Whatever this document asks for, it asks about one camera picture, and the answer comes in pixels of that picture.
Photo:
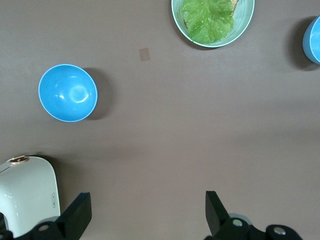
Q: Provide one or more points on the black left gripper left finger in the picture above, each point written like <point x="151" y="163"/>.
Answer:
<point x="77" y="217"/>

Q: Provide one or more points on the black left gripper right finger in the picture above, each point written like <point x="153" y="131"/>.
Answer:
<point x="217" y="217"/>

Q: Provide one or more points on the large blue bowl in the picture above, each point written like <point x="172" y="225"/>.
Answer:
<point x="68" y="93"/>

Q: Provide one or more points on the small blue bowl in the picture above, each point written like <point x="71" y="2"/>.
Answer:
<point x="313" y="40"/>

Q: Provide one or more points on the white toaster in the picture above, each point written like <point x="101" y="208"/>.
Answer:
<point x="27" y="190"/>

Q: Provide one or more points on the small brown tape patch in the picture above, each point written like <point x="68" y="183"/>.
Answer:
<point x="144" y="54"/>

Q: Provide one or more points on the green lettuce leaf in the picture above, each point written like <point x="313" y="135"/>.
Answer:
<point x="207" y="22"/>

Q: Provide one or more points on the pale green plate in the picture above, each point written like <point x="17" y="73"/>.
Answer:
<point x="243" y="22"/>

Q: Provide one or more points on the brown seeded bread slice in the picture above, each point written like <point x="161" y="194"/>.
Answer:
<point x="234" y="3"/>

